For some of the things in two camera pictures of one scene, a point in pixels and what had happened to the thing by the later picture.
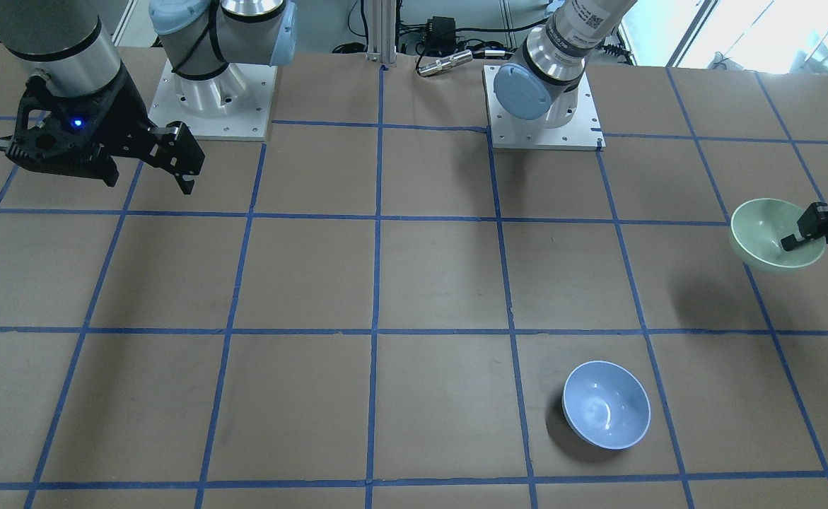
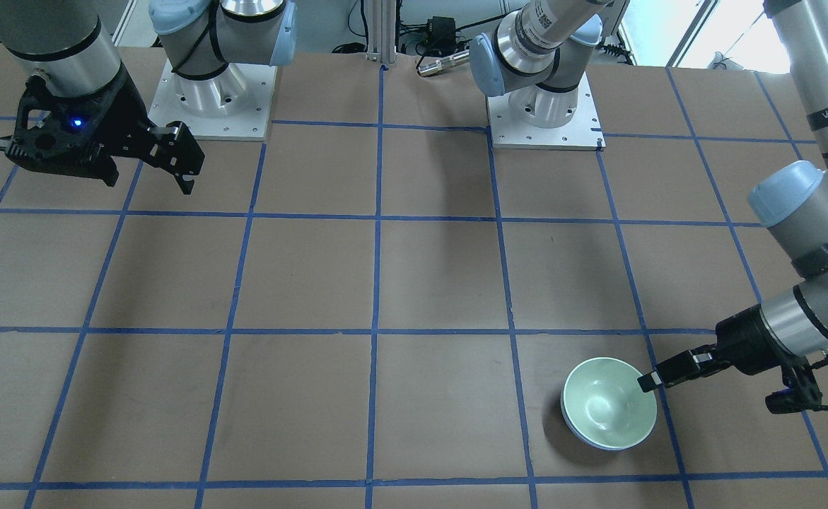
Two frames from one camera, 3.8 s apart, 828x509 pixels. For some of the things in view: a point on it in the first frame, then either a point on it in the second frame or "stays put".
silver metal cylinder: [445, 63] stays put
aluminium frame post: [382, 32] stays put
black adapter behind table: [440, 37] stays put
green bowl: [756, 229] to [604, 405]
